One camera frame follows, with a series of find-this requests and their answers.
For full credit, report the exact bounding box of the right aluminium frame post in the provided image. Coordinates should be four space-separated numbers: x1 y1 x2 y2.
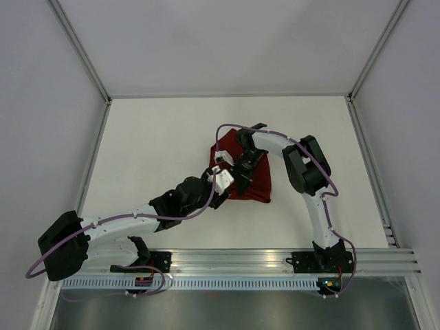
346 0 412 103

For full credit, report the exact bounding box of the aluminium frame post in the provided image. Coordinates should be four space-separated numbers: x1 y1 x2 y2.
346 0 412 103
46 0 112 105

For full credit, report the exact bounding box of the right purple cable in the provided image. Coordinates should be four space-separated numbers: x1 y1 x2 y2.
214 123 357 296

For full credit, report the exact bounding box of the purple cable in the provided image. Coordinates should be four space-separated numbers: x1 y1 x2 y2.
214 123 357 296
25 167 221 278

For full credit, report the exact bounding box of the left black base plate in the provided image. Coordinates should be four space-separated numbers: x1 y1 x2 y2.
110 251 172 274

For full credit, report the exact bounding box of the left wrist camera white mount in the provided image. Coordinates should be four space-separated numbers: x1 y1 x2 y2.
208 166 234 195

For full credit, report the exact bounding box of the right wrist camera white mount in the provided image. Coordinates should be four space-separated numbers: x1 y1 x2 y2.
214 150 234 166

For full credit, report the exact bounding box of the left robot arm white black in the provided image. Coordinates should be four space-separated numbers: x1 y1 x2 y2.
38 166 234 281

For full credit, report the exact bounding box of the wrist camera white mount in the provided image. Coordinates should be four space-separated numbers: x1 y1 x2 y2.
208 166 234 195
214 150 234 166

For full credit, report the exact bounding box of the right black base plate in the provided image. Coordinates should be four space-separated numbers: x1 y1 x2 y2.
285 251 355 274

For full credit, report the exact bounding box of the white slotted cable duct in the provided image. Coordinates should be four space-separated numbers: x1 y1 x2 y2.
62 275 318 291

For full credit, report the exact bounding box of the dark red cloth napkin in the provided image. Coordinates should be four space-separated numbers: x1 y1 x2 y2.
219 129 272 204

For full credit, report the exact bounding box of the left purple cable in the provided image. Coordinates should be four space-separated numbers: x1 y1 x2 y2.
25 167 221 278

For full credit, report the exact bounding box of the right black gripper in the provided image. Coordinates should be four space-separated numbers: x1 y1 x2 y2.
227 148 264 197

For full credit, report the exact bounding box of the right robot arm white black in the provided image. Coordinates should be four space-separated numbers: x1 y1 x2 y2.
231 123 340 272

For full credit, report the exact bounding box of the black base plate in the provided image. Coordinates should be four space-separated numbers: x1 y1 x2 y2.
285 251 355 274
110 251 172 274

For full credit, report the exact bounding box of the aluminium mounting rail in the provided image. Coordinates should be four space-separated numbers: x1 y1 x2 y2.
47 247 423 276

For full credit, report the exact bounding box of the left aluminium frame post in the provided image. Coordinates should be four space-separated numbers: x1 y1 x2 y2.
46 0 112 105

